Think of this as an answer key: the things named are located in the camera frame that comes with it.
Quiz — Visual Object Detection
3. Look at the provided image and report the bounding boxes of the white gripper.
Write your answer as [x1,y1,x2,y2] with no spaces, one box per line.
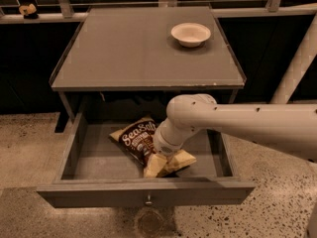
[144,129,181,179]

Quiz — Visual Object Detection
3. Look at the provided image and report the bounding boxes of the brown sea salt chip bag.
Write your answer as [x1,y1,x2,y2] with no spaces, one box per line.
[110,116,196,178]

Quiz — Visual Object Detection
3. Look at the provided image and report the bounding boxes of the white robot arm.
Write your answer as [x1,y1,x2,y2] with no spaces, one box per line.
[168,16,317,238]

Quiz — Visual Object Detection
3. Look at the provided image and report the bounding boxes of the metal drawer knob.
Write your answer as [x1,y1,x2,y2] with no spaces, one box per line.
[145,193,153,206]

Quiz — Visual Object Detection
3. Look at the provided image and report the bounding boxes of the grey open top drawer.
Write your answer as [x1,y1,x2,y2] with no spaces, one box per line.
[37,113,255,208]

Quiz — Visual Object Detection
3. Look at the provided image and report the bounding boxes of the grey cabinet counter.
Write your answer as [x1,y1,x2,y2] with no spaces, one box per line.
[50,6,246,119]

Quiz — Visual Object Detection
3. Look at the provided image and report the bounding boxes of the white paper bowl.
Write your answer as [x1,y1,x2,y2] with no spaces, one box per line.
[170,23,211,48]

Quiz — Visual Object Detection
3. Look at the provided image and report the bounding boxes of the small yellow black object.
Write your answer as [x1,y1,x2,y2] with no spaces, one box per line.
[19,3,38,19]

